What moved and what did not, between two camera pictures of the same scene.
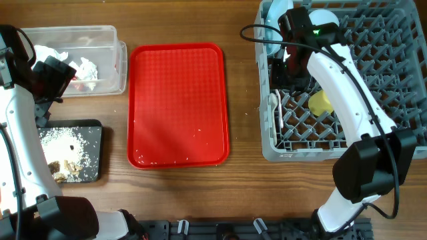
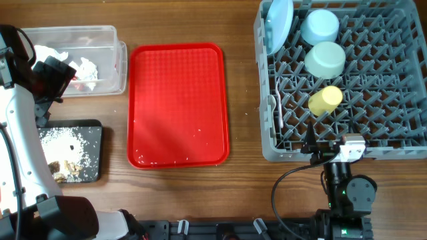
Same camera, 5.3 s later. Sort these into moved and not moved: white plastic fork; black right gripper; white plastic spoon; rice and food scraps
Moved: black right gripper
Not moved: white plastic fork; white plastic spoon; rice and food scraps
